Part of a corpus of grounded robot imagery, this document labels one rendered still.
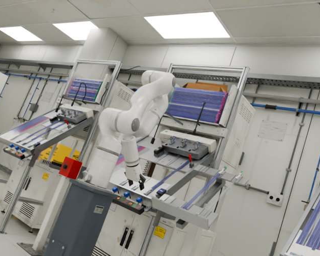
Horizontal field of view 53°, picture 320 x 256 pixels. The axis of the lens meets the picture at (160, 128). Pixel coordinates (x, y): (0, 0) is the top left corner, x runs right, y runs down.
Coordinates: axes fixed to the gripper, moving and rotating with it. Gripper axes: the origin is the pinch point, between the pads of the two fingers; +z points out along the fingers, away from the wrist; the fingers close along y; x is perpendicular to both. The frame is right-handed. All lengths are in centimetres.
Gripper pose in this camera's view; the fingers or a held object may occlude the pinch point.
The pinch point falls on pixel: (136, 185)
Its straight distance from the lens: 193.9
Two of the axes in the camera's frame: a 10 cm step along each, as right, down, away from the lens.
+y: 7.6, 1.6, -6.3
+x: 6.4, -3.7, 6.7
